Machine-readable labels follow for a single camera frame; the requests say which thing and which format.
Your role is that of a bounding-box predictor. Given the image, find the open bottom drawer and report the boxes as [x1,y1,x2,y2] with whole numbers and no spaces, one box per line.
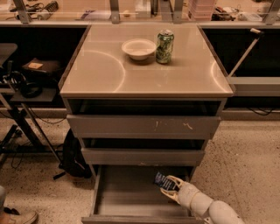
[81,165,204,224]

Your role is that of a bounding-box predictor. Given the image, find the stick with white tip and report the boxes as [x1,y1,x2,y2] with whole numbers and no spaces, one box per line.
[228,28,264,77]

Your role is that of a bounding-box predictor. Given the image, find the white bowl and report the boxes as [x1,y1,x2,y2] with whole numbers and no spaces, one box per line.
[122,38,157,60]

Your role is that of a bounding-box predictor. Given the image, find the black tripod stand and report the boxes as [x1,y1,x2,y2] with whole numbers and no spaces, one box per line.
[0,43,62,165]

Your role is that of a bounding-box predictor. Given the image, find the middle drawer front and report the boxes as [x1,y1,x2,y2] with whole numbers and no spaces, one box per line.
[81,148,205,166]

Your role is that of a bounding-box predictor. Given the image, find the black box with label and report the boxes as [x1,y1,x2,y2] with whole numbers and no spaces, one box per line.
[22,58,62,74]

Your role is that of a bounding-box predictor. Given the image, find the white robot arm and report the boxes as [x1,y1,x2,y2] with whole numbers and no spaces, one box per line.
[154,172,245,224]

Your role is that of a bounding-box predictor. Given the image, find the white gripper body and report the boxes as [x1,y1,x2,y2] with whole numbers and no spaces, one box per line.
[178,182,200,210]

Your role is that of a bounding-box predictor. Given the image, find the top drawer front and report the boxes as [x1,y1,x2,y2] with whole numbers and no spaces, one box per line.
[67,115,221,139]

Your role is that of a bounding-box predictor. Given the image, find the pink stacked trays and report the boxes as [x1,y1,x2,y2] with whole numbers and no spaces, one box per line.
[188,0,216,21]

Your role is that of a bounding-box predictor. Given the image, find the black backpack on floor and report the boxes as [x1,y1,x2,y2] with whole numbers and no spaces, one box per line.
[53,129,92,180]

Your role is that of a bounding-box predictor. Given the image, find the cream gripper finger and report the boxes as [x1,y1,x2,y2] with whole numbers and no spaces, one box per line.
[160,188,179,203]
[167,175,184,188]

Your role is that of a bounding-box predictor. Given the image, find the black headphones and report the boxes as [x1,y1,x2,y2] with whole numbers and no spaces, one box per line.
[10,71,43,98]

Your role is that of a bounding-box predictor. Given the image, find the green soda can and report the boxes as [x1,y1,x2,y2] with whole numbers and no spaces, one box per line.
[156,30,174,64]

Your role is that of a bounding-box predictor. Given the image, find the grey drawer cabinet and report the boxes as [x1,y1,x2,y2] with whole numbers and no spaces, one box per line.
[57,23,236,182]

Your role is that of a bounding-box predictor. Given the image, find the brown shoe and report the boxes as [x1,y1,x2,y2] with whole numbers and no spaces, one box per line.
[0,207,38,224]

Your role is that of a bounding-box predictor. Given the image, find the dark blue rxbar wrapper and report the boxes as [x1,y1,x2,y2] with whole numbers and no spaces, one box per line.
[154,171,179,191]

